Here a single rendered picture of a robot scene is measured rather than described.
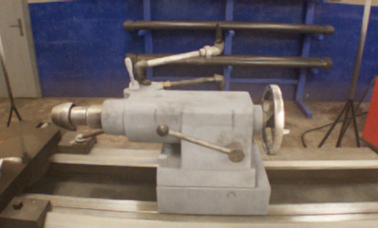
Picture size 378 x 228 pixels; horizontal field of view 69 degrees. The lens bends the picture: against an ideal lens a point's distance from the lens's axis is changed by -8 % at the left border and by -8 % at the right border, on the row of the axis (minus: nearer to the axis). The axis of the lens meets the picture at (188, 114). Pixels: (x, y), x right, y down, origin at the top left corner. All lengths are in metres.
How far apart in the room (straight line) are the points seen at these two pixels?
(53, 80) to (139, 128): 3.73
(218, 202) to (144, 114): 0.34
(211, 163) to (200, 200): 0.12
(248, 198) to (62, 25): 3.73
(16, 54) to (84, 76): 1.04
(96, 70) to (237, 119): 3.52
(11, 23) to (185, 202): 4.03
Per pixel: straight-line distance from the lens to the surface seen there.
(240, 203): 0.92
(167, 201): 0.92
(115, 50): 4.09
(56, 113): 1.00
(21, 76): 4.74
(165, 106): 0.85
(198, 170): 0.87
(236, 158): 0.83
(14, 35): 4.63
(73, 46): 4.28
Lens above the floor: 1.48
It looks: 24 degrees down
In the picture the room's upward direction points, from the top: straight up
